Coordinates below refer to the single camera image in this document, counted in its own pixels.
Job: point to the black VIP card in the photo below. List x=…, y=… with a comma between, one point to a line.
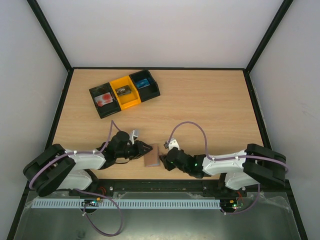
x=124, y=90

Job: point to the black bin left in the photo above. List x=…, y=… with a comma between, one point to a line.
x=108, y=109

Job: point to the black bin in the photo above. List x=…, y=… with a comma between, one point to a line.
x=108, y=109
x=147, y=93

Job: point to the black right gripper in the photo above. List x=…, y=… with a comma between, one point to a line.
x=167, y=160

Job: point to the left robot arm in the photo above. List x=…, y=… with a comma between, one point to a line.
x=58, y=168

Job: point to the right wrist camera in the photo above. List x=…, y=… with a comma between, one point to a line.
x=172, y=144

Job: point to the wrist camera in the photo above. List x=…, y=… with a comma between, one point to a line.
x=172, y=144
x=133, y=136

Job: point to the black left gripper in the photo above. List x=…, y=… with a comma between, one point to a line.
x=139, y=149

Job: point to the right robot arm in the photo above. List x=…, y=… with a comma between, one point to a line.
x=254, y=165

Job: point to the slotted cable duct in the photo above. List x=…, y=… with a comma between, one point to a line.
x=63, y=203

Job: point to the blue card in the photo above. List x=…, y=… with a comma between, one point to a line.
x=142, y=83

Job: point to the black bin right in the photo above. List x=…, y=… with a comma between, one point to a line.
x=147, y=93

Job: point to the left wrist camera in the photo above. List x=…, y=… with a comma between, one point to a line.
x=133, y=136

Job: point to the yellow bin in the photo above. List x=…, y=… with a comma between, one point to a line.
x=126, y=101

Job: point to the red card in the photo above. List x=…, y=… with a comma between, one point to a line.
x=103, y=99

